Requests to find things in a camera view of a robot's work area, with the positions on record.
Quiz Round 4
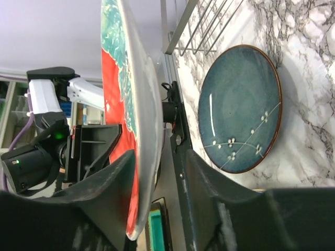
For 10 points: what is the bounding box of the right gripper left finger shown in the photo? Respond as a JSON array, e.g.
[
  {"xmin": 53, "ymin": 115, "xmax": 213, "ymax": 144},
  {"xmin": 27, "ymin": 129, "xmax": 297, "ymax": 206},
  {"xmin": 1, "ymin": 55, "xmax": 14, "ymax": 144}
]
[{"xmin": 1, "ymin": 150, "xmax": 136, "ymax": 250}]

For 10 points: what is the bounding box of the wire dish rack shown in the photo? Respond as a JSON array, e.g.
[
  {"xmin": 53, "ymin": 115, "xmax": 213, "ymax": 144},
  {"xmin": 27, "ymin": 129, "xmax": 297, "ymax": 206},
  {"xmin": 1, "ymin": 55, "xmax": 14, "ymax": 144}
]
[{"xmin": 160, "ymin": 1, "xmax": 244, "ymax": 56}]

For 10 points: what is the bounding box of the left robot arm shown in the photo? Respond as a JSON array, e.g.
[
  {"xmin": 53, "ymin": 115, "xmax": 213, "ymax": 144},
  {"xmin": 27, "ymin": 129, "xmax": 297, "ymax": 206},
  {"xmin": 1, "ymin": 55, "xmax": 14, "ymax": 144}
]
[{"xmin": 1, "ymin": 66, "xmax": 122, "ymax": 197}]

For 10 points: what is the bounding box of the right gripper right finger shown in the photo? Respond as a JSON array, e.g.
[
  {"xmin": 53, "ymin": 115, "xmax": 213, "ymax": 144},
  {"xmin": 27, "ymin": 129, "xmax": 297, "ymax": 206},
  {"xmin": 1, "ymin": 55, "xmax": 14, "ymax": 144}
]
[{"xmin": 186, "ymin": 150, "xmax": 334, "ymax": 250}]

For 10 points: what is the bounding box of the dark rectangular tray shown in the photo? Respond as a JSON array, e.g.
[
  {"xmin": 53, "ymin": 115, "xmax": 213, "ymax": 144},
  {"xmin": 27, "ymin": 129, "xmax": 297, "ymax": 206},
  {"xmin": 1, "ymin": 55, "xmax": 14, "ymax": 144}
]
[{"xmin": 145, "ymin": 197, "xmax": 173, "ymax": 251}]

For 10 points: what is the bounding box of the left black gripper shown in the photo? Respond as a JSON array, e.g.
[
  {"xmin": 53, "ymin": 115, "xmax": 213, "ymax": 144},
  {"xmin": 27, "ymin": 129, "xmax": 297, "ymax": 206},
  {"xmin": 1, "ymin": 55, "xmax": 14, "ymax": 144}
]
[{"xmin": 1, "ymin": 122, "xmax": 122, "ymax": 195}]

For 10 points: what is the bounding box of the black mounting base bar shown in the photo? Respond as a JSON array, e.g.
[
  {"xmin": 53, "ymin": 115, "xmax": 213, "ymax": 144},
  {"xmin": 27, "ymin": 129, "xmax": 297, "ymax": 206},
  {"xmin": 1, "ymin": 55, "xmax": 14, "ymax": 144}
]
[{"xmin": 158, "ymin": 81, "xmax": 196, "ymax": 250}]

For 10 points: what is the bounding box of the grey white plate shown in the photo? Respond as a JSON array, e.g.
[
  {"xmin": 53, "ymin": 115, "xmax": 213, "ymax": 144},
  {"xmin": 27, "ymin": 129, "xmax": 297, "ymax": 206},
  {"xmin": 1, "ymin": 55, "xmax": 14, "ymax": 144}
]
[{"xmin": 100, "ymin": 1, "xmax": 163, "ymax": 241}]

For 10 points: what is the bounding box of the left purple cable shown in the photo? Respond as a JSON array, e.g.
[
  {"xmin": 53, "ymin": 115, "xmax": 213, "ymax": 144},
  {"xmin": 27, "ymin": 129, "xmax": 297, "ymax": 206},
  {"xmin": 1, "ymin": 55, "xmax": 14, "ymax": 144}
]
[{"xmin": 0, "ymin": 91, "xmax": 37, "ymax": 191}]

